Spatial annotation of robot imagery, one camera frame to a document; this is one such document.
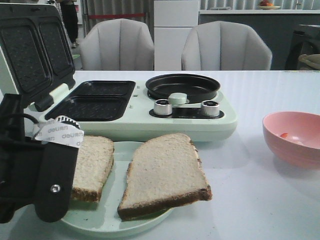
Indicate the grey armchair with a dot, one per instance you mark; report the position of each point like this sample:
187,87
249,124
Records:
118,45
225,46

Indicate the green breakfast maker lid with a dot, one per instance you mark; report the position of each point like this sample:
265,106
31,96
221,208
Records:
35,56

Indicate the fruit plate on counter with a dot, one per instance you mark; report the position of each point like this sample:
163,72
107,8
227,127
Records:
267,5

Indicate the green pan handle knob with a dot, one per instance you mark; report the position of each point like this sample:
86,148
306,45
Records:
178,98

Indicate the red barrier belt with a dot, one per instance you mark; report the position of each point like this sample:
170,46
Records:
118,16

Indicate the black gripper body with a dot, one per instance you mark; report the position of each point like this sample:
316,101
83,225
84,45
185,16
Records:
32,172

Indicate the pink bowl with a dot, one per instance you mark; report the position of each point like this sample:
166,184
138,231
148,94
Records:
294,137

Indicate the right grey armchair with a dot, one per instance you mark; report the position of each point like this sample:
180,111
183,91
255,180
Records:
225,46

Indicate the green breakfast maker base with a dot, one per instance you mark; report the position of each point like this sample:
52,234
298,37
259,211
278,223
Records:
122,111

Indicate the bread slice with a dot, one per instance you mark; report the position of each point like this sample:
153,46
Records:
95,161
165,172

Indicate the right silver knob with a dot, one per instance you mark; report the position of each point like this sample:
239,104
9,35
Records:
210,108

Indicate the dark washing machine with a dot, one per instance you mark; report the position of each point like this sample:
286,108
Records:
305,40

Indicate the left grey armchair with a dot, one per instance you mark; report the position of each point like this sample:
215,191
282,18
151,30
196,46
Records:
118,45

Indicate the silver knob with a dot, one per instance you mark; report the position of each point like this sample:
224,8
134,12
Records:
162,107
210,108

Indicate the black round frying pan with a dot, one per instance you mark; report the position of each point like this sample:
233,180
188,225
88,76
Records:
198,88

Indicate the dark kitchen counter cabinet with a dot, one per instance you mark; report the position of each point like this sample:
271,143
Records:
275,27

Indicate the white refrigerator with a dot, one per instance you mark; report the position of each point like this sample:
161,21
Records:
173,21

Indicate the person in background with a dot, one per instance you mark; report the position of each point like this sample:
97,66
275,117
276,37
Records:
70,20

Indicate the left silver knob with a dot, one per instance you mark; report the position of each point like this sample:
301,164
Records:
162,107

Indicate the green round plate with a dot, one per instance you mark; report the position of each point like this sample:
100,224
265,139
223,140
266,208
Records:
101,219

